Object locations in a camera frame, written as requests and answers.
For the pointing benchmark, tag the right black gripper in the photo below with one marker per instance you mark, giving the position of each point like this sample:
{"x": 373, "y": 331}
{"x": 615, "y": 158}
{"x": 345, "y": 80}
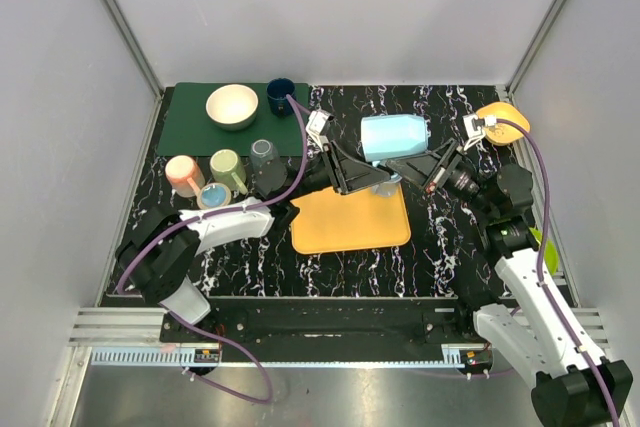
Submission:
{"x": 422, "y": 168}

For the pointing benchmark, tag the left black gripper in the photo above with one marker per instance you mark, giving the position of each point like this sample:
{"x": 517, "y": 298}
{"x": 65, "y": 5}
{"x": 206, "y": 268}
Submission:
{"x": 333, "y": 167}

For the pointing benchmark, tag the white footed mug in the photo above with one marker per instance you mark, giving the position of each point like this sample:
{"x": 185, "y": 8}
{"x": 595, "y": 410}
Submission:
{"x": 386, "y": 189}

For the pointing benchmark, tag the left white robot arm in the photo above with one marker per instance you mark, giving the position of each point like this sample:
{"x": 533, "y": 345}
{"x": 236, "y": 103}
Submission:
{"x": 158, "y": 254}

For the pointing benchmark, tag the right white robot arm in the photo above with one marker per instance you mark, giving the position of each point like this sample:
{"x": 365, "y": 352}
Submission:
{"x": 571, "y": 380}

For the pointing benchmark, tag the clear glass mug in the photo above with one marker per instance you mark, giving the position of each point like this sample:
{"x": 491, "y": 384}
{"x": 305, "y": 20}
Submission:
{"x": 265, "y": 157}

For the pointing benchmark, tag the dark blue mug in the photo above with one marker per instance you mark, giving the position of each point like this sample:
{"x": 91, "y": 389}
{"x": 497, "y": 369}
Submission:
{"x": 277, "y": 91}

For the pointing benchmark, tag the light green mug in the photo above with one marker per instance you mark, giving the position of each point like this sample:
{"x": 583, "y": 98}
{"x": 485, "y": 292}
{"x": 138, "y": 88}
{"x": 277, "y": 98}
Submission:
{"x": 227, "y": 168}

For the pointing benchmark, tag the beige mug blue inside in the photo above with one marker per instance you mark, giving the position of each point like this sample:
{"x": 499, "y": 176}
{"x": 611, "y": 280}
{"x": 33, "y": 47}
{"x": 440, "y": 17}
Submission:
{"x": 213, "y": 195}

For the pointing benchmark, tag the pink mug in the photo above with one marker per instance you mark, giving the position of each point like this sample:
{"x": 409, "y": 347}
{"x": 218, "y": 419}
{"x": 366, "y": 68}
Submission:
{"x": 184, "y": 176}

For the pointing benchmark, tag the orange rectangular tray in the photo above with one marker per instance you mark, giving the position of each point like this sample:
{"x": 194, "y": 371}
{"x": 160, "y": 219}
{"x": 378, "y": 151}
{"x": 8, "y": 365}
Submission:
{"x": 329, "y": 222}

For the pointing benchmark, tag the orange square dish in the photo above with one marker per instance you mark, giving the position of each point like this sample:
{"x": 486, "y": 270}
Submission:
{"x": 509, "y": 126}

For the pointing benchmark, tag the cream bowl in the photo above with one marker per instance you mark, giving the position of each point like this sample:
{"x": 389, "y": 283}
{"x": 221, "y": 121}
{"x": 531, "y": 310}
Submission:
{"x": 232, "y": 107}

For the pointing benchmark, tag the lime green plate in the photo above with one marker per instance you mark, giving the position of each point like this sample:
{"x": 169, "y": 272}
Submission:
{"x": 551, "y": 256}

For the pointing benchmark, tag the dark green mat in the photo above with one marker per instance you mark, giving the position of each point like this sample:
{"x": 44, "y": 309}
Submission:
{"x": 188, "y": 130}

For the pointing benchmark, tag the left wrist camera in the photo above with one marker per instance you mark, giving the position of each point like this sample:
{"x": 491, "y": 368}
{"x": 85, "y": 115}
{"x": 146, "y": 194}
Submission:
{"x": 317, "y": 127}

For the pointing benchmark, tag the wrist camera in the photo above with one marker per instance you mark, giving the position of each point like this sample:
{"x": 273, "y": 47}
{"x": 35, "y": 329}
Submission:
{"x": 475, "y": 128}
{"x": 317, "y": 127}

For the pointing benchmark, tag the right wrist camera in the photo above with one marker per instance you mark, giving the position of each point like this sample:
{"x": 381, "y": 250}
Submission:
{"x": 475, "y": 128}

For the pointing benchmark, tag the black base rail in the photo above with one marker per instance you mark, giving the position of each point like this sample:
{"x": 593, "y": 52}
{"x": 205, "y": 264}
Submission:
{"x": 433, "y": 320}

